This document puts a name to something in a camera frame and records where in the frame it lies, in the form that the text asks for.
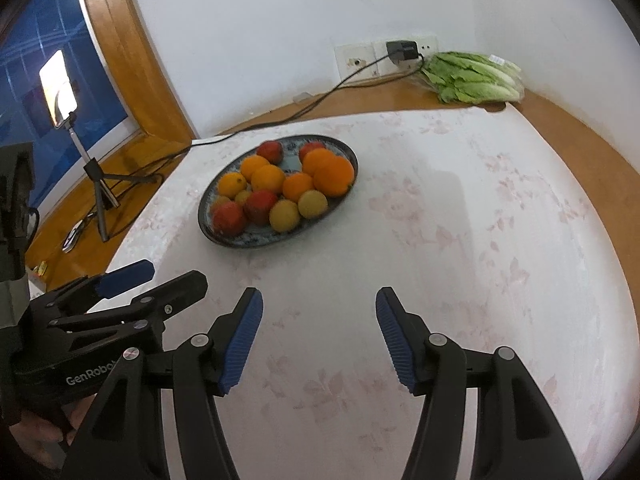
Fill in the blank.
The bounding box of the bagged romaine lettuce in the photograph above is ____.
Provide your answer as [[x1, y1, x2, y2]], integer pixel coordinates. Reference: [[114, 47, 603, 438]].
[[419, 51, 526, 106]]

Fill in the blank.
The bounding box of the wooden window frame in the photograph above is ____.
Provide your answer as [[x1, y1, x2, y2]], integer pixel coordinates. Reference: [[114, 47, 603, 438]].
[[75, 0, 197, 142]]

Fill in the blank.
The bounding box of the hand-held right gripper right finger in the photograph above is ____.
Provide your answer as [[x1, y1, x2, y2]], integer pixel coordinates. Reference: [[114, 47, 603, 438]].
[[375, 286, 583, 480]]

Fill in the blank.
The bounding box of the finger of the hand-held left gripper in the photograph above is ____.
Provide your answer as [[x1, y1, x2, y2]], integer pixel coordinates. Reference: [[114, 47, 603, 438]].
[[30, 259, 155, 321], [47, 270, 209, 352]]

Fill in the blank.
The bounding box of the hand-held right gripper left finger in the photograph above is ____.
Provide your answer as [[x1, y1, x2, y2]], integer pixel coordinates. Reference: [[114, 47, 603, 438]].
[[60, 287, 264, 480]]

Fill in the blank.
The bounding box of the blue window pane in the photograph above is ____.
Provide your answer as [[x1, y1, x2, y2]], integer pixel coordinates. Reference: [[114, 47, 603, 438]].
[[0, 0, 132, 221]]

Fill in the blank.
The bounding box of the black cable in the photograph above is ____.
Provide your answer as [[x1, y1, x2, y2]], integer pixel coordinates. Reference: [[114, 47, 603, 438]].
[[62, 52, 426, 251]]

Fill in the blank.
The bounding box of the white power outlet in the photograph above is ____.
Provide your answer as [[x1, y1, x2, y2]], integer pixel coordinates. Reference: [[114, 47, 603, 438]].
[[372, 35, 437, 78]]

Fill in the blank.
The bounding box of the person's left hand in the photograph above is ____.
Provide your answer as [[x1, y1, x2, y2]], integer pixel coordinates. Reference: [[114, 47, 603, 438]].
[[9, 396, 93, 461]]

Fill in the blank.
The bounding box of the white floral tablecloth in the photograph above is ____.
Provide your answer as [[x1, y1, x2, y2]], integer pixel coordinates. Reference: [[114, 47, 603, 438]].
[[100, 110, 628, 480]]

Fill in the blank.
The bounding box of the black power adapter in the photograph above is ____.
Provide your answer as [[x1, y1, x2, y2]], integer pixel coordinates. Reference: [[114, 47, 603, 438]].
[[386, 40, 418, 65]]

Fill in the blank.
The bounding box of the bright light panel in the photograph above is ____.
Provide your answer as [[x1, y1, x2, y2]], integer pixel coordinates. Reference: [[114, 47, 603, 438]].
[[39, 50, 79, 127]]

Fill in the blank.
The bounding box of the blue patterned ceramic plate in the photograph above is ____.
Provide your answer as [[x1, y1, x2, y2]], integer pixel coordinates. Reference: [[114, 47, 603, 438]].
[[197, 133, 360, 249]]

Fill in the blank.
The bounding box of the white wall socket plate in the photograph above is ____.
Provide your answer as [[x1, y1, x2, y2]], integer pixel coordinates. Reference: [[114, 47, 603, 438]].
[[334, 42, 376, 81]]

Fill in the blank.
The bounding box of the orange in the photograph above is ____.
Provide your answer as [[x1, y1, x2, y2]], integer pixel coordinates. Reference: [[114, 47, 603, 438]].
[[218, 172, 248, 199], [313, 156, 356, 198], [240, 155, 271, 181], [302, 148, 338, 177], [282, 172, 315, 203], [251, 164, 286, 195]]

